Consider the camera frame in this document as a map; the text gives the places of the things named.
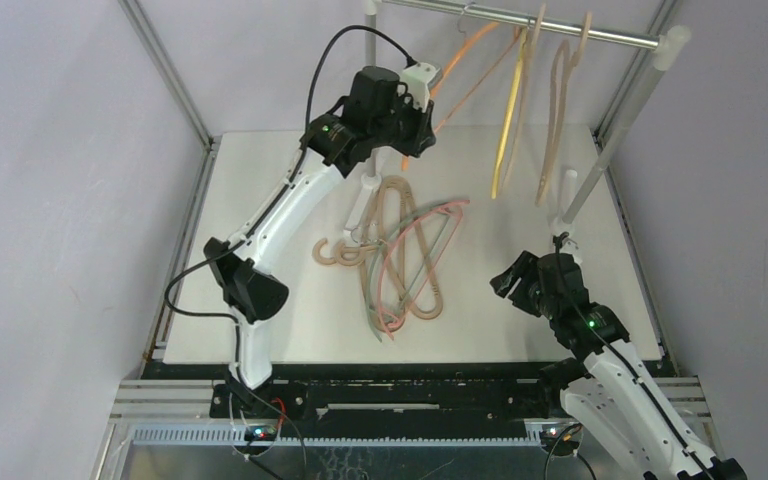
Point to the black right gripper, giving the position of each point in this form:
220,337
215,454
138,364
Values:
519,282

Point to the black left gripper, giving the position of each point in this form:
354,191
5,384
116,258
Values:
424,137

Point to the green wire hanger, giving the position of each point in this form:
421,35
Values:
418,294

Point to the pink wire hanger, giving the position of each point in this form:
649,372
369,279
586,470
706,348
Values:
409,257

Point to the yellow wire hanger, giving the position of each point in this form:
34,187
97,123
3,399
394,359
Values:
505,133

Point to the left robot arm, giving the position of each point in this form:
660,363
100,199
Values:
243,264

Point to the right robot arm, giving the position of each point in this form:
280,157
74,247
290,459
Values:
605,385

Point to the metal clothes rack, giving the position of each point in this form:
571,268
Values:
657,52

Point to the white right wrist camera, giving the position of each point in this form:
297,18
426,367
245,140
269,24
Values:
564,244

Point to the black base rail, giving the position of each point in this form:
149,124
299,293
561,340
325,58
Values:
457,401

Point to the aluminium frame right post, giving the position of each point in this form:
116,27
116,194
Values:
661,20

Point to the aluminium frame post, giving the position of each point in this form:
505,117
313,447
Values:
661,20
153,45

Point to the aluminium frame left post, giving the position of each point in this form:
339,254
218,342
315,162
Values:
153,45

